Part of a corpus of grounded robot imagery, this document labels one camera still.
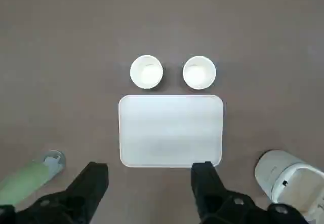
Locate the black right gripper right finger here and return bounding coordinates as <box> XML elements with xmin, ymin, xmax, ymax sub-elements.
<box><xmin>191</xmin><ymin>161</ymin><xmax>309</xmax><ymax>224</ymax></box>

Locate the white disposable paper cup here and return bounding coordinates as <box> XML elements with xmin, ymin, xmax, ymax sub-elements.
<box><xmin>182</xmin><ymin>55</ymin><xmax>217</xmax><ymax>90</ymax></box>
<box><xmin>130</xmin><ymin>55</ymin><xmax>164</xmax><ymax>90</ymax></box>

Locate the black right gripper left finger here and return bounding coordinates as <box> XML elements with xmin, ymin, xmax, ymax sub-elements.
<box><xmin>0</xmin><ymin>161</ymin><xmax>109</xmax><ymax>224</ymax></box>

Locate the green plastic bottle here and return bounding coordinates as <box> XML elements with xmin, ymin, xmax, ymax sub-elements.
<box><xmin>0</xmin><ymin>150</ymin><xmax>67</xmax><ymax>207</ymax></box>

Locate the white rectangular mat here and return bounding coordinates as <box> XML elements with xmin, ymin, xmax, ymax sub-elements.
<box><xmin>118</xmin><ymin>94</ymin><xmax>224</xmax><ymax>168</ymax></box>

